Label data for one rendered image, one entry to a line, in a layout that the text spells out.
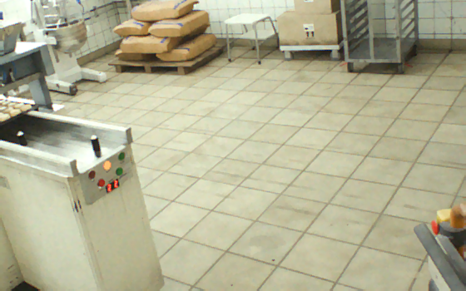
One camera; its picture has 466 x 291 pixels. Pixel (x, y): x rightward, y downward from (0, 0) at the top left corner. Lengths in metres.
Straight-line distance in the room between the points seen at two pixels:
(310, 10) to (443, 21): 1.20
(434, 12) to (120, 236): 4.00
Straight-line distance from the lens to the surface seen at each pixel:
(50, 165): 2.16
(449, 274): 1.21
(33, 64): 2.87
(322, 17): 5.41
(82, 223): 2.19
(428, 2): 5.55
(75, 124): 2.45
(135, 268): 2.46
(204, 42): 6.07
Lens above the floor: 1.71
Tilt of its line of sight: 22 degrees down
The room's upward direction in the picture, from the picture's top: 11 degrees counter-clockwise
